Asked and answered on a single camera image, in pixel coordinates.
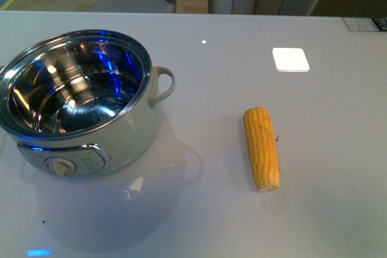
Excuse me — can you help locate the yellow corn cob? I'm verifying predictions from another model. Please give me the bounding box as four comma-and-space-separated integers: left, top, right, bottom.
243, 106, 280, 192

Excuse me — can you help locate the table label sticker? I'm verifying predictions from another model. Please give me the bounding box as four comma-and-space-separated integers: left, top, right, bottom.
342, 17, 386, 32

